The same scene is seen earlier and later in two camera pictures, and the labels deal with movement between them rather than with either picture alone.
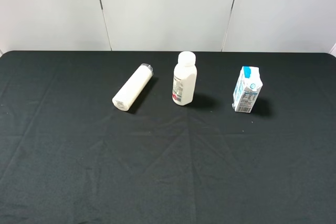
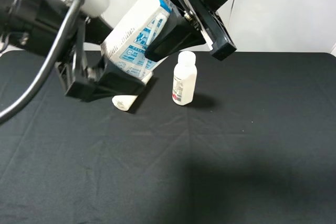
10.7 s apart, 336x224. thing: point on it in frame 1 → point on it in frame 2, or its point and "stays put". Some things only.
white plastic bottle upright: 185,78 stays put
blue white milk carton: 247,89 → 126,45
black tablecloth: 67,156 stays put
